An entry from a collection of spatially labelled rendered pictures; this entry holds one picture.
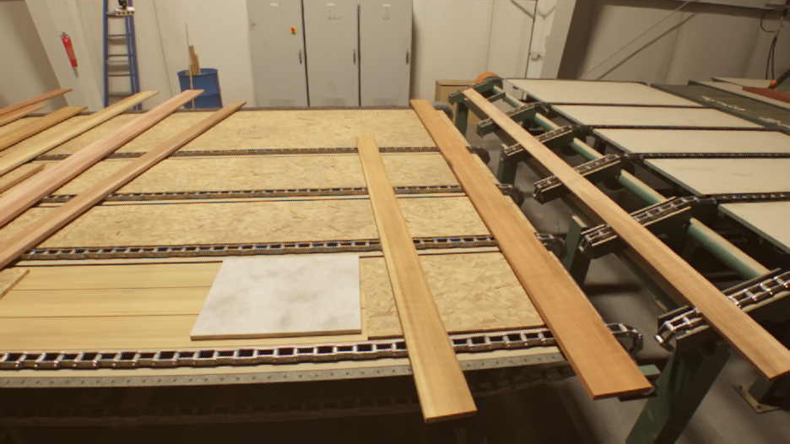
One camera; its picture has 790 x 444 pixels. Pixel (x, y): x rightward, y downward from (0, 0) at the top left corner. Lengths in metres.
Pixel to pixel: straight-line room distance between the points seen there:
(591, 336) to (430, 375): 0.60
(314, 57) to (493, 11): 3.10
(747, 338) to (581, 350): 0.59
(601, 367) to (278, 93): 5.96
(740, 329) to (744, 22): 8.77
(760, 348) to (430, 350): 1.11
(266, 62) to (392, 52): 1.93
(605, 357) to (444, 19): 6.29
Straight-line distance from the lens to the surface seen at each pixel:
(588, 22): 8.17
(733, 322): 1.84
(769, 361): 1.76
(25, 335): 1.97
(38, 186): 3.16
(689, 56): 9.50
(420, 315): 1.49
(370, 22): 6.41
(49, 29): 7.63
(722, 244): 2.33
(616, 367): 1.52
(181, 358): 1.53
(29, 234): 2.56
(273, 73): 6.61
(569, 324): 1.60
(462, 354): 1.47
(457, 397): 1.28
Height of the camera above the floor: 1.91
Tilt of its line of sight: 27 degrees down
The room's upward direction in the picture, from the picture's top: 1 degrees clockwise
